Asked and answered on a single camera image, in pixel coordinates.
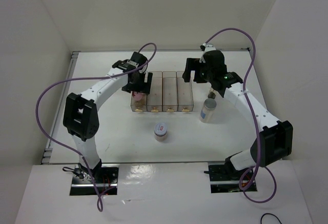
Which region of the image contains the pink cap spice bottle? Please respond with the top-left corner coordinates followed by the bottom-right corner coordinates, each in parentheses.
top-left (132, 92), bottom-right (146, 109)

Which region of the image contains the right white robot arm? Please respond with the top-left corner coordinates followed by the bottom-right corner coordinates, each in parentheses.
top-left (182, 50), bottom-right (293, 179)

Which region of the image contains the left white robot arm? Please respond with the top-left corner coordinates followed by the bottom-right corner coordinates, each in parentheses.
top-left (63, 52), bottom-right (152, 183)

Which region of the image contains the clear organizer bin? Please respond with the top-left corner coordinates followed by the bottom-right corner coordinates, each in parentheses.
top-left (176, 71), bottom-right (194, 112)
top-left (147, 71), bottom-right (162, 113)
top-left (130, 70), bottom-right (149, 114)
top-left (162, 71), bottom-right (178, 112)

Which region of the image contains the gold black cap bottle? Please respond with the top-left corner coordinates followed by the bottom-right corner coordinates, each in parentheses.
top-left (208, 88), bottom-right (218, 99)

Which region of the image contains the silver lid blue label jar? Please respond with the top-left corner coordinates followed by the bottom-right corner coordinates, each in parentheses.
top-left (199, 98), bottom-right (217, 123)

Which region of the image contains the red label spice jar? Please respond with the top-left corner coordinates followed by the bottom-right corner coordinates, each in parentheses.
top-left (154, 123), bottom-right (168, 141)

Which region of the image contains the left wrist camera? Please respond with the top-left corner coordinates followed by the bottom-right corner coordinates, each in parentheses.
top-left (127, 52), bottom-right (148, 68)

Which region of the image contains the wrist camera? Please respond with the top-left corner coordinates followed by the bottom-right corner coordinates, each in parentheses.
top-left (127, 52), bottom-right (148, 68)
top-left (200, 43), bottom-right (216, 54)

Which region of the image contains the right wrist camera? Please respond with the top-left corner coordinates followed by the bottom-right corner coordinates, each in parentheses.
top-left (200, 43), bottom-right (216, 54)

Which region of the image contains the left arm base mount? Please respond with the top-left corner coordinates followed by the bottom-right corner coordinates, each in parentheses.
top-left (62, 164), bottom-right (119, 196)

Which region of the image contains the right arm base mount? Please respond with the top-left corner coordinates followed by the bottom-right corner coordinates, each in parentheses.
top-left (204, 162), bottom-right (246, 194)

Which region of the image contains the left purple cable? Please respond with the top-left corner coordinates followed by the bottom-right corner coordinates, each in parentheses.
top-left (35, 43), bottom-right (157, 212)

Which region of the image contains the black cable on floor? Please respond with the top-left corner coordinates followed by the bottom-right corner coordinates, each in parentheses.
top-left (260, 213), bottom-right (282, 224)

